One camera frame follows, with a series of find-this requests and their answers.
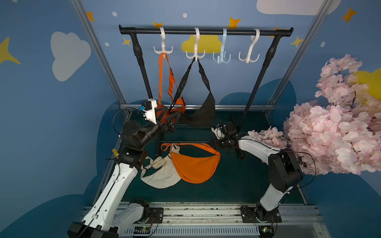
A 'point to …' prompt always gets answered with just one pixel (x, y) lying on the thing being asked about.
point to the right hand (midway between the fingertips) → (216, 142)
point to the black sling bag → (203, 114)
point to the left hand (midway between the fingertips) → (172, 108)
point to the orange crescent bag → (194, 170)
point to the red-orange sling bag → (178, 103)
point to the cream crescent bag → (163, 173)
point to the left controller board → (142, 230)
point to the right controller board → (266, 231)
